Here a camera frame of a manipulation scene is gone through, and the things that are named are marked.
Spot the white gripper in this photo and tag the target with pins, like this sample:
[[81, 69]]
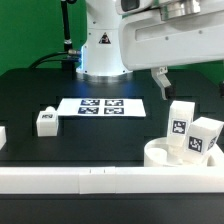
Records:
[[156, 33]]

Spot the white round stool seat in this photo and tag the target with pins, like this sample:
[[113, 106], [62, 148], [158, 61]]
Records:
[[158, 153]]

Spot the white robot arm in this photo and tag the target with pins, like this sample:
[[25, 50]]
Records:
[[101, 54]]

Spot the white marker sheet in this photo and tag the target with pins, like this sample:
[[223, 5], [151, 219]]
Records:
[[101, 107]]

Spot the white front fence bar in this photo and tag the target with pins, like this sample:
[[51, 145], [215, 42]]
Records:
[[110, 180]]

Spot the white left fence piece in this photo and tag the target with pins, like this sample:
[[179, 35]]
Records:
[[2, 136]]

